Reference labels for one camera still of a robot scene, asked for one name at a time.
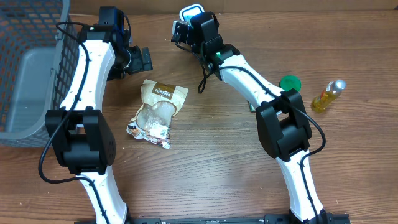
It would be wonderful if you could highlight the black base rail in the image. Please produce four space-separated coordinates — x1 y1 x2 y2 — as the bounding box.
73 213 351 224

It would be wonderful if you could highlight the green white Knorr container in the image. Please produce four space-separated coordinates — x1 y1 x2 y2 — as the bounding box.
279 75 302 91

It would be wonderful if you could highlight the mint green snack packet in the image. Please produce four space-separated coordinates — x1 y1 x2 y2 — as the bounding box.
182 7 201 23

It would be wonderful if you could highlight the yellow liquid bottle grey cap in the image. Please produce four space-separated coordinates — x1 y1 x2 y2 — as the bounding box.
311 79 346 113

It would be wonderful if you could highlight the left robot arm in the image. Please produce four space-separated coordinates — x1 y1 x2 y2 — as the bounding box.
38 6 153 223

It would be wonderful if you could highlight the brown printed snack pouch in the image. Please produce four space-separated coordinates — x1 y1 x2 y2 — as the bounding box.
126 80 188 149

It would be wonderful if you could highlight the white barcode scanner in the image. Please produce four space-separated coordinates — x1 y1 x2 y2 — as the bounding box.
179 4 205 22

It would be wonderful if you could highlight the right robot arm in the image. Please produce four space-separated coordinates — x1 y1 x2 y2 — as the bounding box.
172 4 336 223

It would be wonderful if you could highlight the dark grey mesh basket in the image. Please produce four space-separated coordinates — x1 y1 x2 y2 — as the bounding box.
1 0 79 147

